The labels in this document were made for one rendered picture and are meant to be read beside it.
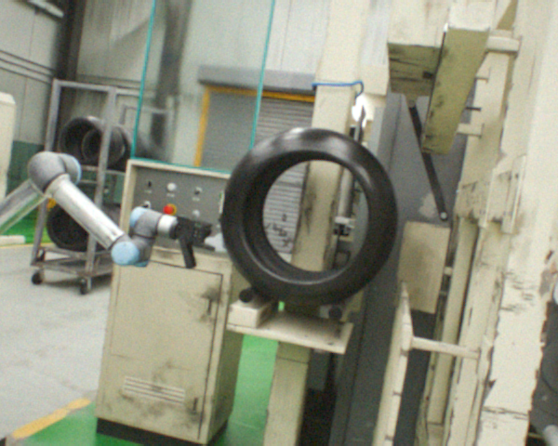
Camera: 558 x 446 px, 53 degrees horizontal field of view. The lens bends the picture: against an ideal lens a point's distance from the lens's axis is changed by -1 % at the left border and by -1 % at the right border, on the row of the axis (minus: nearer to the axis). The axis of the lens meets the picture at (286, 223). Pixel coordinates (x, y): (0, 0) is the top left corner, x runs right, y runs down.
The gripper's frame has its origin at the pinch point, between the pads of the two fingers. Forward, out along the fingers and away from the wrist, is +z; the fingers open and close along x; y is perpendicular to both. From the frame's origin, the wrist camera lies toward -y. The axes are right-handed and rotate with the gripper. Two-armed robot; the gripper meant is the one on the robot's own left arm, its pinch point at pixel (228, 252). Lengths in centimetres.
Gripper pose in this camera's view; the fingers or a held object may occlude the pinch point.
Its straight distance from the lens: 185.3
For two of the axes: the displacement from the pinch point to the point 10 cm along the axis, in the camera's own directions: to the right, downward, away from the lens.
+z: 9.4, 2.8, -1.8
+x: 2.0, -0.3, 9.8
